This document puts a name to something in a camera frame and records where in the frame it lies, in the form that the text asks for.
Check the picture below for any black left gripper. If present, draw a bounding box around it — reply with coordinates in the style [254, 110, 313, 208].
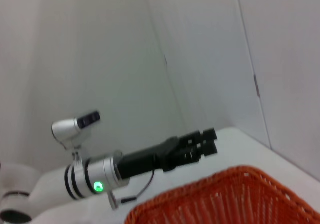
[116, 127, 219, 180]

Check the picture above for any orange woven wicker basket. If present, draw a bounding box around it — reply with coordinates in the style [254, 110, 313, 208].
[123, 165, 320, 224]

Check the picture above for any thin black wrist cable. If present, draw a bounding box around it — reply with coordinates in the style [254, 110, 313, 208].
[108, 170, 156, 210]

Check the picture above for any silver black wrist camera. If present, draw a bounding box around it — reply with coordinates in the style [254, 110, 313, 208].
[51, 110, 102, 160]

